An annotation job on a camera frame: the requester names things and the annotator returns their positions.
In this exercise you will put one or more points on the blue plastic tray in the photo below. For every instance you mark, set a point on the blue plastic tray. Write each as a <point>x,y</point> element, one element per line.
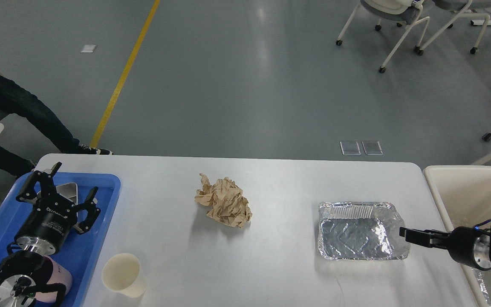
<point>79,253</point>

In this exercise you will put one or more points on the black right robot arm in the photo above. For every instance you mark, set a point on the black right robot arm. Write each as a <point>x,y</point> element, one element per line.
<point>469,246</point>

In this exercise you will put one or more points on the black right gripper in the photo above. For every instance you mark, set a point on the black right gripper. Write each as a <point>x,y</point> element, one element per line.
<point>467,246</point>

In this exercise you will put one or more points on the cream paper cup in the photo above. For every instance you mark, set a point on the cream paper cup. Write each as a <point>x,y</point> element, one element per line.
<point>123,274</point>

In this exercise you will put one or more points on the stainless steel rectangular container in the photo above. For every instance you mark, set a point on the stainless steel rectangular container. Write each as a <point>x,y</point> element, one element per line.
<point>68,195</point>

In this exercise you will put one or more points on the aluminium foil tray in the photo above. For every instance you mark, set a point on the aluminium foil tray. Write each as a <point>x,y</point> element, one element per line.
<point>361,231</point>

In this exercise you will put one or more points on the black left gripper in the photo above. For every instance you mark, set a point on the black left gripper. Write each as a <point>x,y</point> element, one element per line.
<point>48,225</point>

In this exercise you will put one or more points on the pink mug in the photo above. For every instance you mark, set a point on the pink mug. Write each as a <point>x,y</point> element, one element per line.
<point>51,272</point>

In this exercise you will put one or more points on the white chair with grey seat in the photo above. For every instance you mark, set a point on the white chair with grey seat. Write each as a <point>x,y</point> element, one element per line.
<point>406,13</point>

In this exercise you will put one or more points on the beige plastic bin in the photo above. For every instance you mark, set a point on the beige plastic bin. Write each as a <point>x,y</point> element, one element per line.
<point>462,194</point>

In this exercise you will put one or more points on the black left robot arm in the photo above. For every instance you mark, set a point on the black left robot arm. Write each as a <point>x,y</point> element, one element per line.
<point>17,287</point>

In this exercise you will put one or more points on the crumpled brown paper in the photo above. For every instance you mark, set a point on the crumpled brown paper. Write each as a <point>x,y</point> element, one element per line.
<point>225,198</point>

